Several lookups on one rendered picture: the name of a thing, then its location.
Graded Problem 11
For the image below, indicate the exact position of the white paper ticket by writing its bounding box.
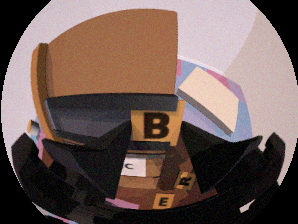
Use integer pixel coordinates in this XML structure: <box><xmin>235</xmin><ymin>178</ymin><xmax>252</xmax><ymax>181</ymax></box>
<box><xmin>121</xmin><ymin>157</ymin><xmax>146</xmax><ymax>177</ymax></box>

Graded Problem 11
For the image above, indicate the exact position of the beige flat box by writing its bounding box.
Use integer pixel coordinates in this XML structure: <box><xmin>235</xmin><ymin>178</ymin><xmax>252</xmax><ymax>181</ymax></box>
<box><xmin>176</xmin><ymin>67</ymin><xmax>238</xmax><ymax>135</ymax></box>

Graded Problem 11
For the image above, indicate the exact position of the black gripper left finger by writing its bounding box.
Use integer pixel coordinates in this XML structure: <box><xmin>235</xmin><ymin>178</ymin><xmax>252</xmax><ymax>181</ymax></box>
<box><xmin>43</xmin><ymin>120</ymin><xmax>132</xmax><ymax>200</ymax></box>

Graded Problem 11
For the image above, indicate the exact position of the grey canister with orange lid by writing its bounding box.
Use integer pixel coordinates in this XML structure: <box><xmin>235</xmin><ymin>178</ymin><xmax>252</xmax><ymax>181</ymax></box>
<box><xmin>27</xmin><ymin>119</ymin><xmax>39</xmax><ymax>136</ymax></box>

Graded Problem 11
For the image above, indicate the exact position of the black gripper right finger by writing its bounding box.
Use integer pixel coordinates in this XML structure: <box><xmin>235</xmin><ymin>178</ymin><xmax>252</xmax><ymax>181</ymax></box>
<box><xmin>180</xmin><ymin>120</ymin><xmax>263</xmax><ymax>194</ymax></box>

